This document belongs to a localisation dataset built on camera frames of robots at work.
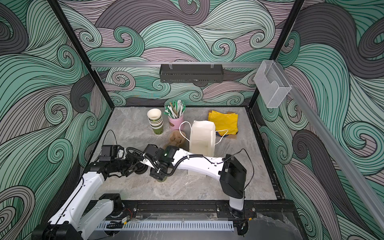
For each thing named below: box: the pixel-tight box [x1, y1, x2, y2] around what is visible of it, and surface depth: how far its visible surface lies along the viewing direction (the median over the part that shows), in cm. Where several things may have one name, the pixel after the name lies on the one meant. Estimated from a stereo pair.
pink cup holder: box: [168, 115, 184, 131], surface depth 99 cm
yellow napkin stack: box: [208, 110, 239, 137], surface depth 106 cm
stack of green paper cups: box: [147, 108, 164, 135], surface depth 94 cm
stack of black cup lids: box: [134, 161, 149, 175], surface depth 85 cm
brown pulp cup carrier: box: [163, 130, 186, 149], surface depth 97 cm
